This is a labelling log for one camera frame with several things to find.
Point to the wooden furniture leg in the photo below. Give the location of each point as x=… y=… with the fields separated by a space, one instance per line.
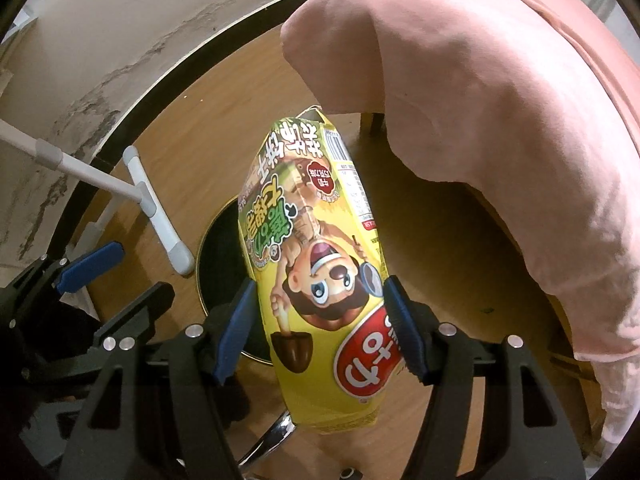
x=372 y=122

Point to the yellow cartoon snack bag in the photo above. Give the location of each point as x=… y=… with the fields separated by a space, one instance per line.
x=310 y=260

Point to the white tube rack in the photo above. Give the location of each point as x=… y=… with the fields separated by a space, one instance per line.
x=150 y=210

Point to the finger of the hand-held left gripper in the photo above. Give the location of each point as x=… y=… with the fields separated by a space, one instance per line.
x=87 y=266
x=137 y=310

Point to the pink cloth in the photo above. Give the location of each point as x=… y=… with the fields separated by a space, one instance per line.
x=475 y=135

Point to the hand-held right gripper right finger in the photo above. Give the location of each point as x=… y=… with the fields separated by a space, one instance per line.
x=406 y=332

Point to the chrome metal leg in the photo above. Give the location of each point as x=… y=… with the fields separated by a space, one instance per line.
x=265 y=435

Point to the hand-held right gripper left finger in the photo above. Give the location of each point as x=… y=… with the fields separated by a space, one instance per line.
x=235 y=330

